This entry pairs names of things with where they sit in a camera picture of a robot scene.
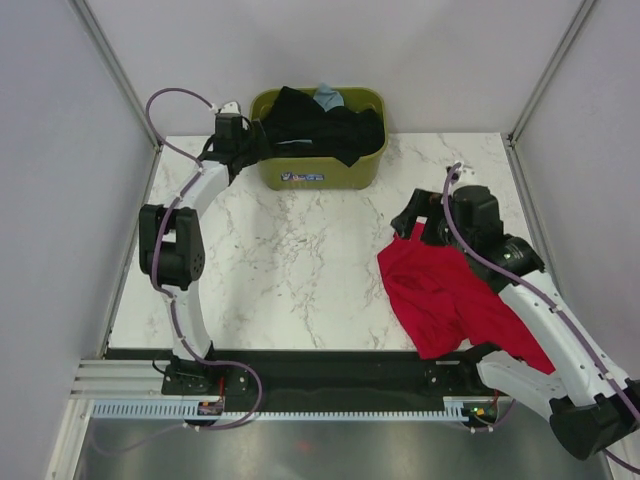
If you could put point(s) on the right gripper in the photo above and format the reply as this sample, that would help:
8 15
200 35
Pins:
424 203

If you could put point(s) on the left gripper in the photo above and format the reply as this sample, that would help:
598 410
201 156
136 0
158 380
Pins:
261 148

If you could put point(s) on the olive green plastic bin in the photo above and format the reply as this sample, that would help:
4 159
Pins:
286 173

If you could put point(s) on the red t shirt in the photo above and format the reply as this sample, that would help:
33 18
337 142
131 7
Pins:
440 303

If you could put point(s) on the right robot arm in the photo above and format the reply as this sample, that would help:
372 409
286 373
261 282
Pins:
517 274

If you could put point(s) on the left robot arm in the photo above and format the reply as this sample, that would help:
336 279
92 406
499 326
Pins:
171 247

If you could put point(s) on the black t shirt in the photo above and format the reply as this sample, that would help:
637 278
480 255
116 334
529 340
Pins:
297 125

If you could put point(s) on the light blue t shirt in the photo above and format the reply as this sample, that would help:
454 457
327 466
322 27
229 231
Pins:
328 98

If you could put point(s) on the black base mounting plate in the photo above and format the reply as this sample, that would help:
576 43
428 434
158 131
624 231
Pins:
316 379

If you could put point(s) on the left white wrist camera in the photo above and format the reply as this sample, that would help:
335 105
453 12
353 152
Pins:
231 107

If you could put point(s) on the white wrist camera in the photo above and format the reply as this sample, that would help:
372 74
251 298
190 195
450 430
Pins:
231 107
461 172

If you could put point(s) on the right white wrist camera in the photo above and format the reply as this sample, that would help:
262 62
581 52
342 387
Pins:
461 172

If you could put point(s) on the left aluminium frame post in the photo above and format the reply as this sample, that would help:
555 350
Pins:
100 41

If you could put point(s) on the aluminium frame post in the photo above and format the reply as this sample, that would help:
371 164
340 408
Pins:
562 49
100 41

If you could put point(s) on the right aluminium frame post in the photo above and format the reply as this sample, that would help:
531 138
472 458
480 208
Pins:
562 49

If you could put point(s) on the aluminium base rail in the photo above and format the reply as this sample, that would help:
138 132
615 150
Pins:
120 377

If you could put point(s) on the white slotted cable duct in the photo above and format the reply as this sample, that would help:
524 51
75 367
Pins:
214 408

